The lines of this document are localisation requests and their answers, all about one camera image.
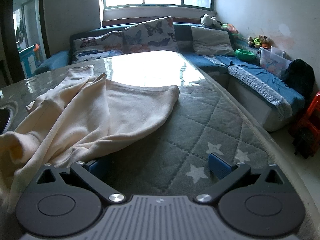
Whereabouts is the red plastic stool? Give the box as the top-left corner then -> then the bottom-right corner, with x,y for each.
298,92 -> 320,140

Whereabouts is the grey square pillow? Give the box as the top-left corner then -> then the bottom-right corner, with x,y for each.
191,26 -> 235,56

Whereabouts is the small butterfly pillow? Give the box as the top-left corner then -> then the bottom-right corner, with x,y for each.
71,31 -> 124,64

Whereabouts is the blue white cabinet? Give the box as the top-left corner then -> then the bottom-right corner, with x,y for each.
18,43 -> 44,78

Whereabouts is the small plush toys group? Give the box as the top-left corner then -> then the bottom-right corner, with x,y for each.
247,35 -> 271,49

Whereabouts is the quilted grey star table cover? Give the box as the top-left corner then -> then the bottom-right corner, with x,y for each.
4,52 -> 302,195

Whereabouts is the green plastic bowl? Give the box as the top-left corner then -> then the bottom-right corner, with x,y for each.
235,49 -> 256,61

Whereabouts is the round black induction cooker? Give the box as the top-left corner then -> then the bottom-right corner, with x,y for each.
0,107 -> 13,134

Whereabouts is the panda plush toy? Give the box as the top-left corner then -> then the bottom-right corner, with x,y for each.
200,14 -> 222,28

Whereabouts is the clear plastic storage box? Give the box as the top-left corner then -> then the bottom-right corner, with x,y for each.
259,48 -> 291,80

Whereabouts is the blue corner sofa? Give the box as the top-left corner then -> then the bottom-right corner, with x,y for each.
36,22 -> 305,131

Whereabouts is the large butterfly pillow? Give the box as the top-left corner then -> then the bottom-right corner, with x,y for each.
123,16 -> 178,53

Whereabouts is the black backpack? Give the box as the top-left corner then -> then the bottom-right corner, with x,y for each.
284,59 -> 315,98

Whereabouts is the cream sweatshirt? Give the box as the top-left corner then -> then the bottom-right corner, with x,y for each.
1,65 -> 180,213

